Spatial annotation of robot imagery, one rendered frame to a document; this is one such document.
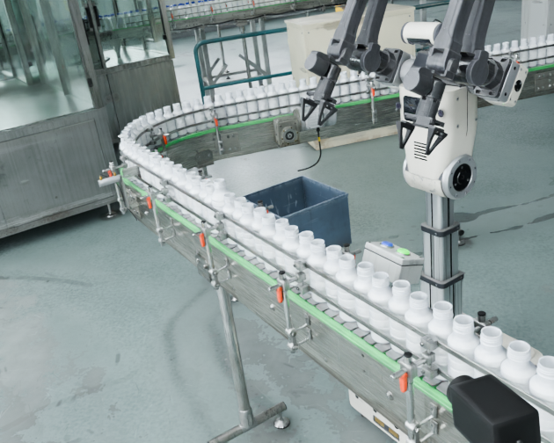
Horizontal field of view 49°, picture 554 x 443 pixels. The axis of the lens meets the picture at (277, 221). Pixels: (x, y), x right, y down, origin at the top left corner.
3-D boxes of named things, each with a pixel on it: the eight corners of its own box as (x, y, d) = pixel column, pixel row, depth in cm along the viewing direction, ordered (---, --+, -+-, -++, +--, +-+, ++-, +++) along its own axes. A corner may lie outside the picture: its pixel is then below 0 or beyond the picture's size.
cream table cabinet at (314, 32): (393, 116, 671) (388, 3, 623) (419, 129, 616) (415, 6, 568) (297, 135, 652) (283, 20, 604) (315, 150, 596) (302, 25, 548)
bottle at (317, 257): (319, 290, 165) (313, 235, 158) (338, 294, 161) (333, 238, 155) (307, 301, 160) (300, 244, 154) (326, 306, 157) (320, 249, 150)
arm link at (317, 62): (353, 50, 203) (337, 48, 210) (329, 35, 196) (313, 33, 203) (339, 84, 204) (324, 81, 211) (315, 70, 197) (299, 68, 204)
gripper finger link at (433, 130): (426, 154, 167) (436, 120, 166) (405, 149, 172) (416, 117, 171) (440, 159, 171) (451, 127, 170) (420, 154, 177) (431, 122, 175)
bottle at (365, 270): (352, 325, 148) (346, 265, 141) (370, 315, 151) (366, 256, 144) (368, 336, 143) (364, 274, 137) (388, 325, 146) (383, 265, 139)
